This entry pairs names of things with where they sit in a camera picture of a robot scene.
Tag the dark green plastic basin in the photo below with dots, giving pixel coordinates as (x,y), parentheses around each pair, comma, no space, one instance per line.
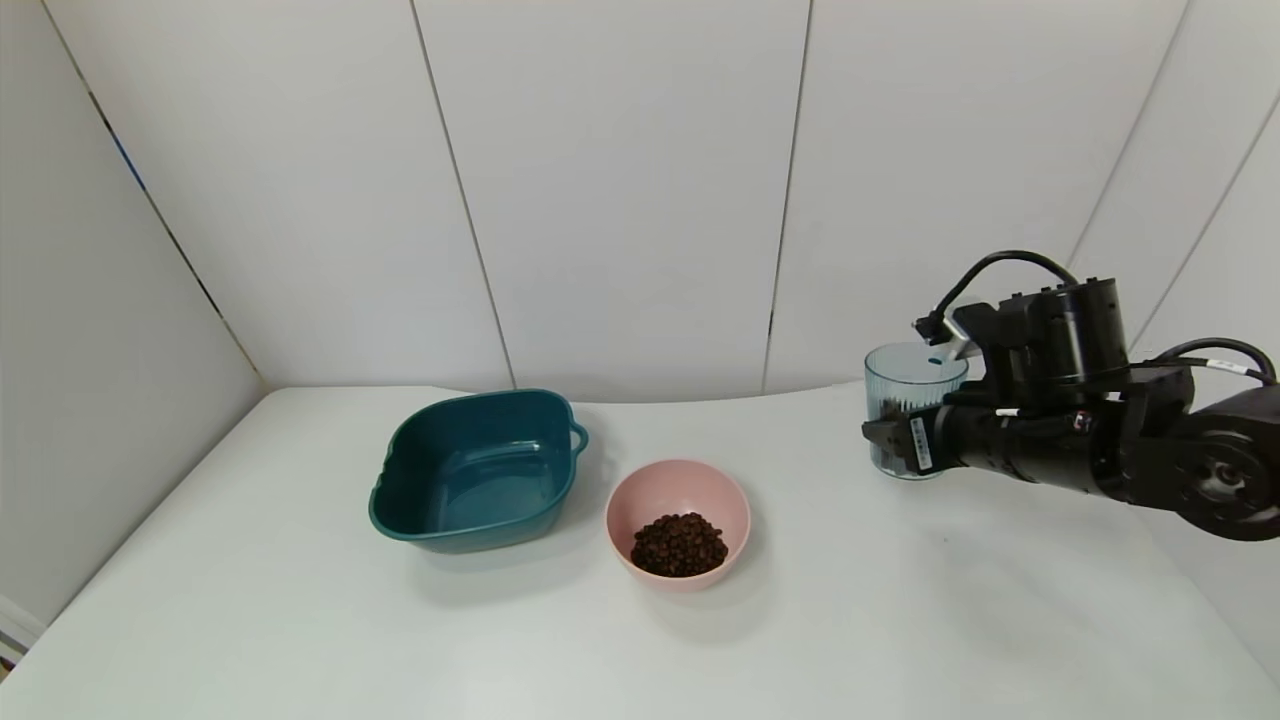
(470,480)

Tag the roasted coffee beans heap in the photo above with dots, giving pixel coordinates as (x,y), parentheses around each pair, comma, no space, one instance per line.
(680,545)

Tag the pink round bowl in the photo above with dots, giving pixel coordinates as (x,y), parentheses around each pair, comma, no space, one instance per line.
(680,490)

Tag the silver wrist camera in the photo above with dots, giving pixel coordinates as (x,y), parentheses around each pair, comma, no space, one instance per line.
(955,345)

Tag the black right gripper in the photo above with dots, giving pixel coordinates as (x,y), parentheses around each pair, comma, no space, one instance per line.
(921,445)

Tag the ribbed transparent blue cup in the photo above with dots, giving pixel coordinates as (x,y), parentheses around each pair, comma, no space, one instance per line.
(915,385)

